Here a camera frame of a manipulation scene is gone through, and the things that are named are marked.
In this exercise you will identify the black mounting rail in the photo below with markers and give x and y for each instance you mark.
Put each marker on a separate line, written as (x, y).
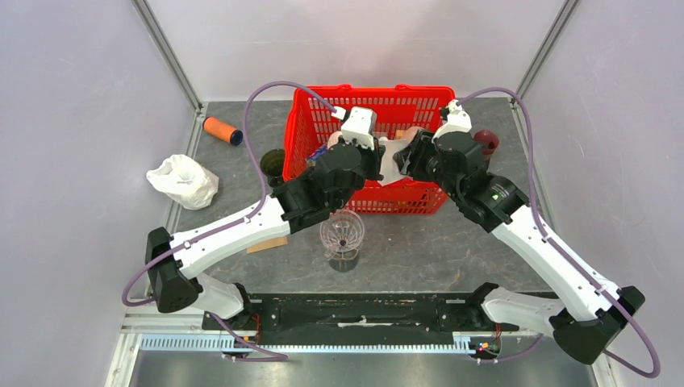
(360, 318)

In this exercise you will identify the red plastic shopping basket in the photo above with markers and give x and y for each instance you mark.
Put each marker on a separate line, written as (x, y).
(398, 108)

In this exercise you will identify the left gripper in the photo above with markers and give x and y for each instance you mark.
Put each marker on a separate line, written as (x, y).
(373, 151)

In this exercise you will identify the dark green glass dripper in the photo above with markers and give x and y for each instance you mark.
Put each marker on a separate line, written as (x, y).
(272, 165)

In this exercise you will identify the brown paper coffee filter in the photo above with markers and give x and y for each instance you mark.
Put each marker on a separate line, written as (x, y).
(267, 244)

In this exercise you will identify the clear glass dripper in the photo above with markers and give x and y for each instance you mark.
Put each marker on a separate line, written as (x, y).
(344, 231)

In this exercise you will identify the white plastic bag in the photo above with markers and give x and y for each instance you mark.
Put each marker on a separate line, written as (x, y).
(184, 181)

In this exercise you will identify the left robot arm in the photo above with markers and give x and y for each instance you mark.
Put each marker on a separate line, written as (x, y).
(177, 263)

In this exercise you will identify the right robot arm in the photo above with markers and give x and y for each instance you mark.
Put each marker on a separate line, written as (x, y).
(588, 310)

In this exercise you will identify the orange cylinder with blue cap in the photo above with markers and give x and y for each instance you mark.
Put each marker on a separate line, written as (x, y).
(223, 131)

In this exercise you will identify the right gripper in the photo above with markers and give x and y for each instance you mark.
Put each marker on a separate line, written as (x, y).
(410, 158)

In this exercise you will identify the white cable duct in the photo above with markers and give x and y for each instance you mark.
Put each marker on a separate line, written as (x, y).
(226, 343)

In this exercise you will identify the white paper coffee filter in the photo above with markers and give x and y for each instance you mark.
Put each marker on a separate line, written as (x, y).
(389, 168)

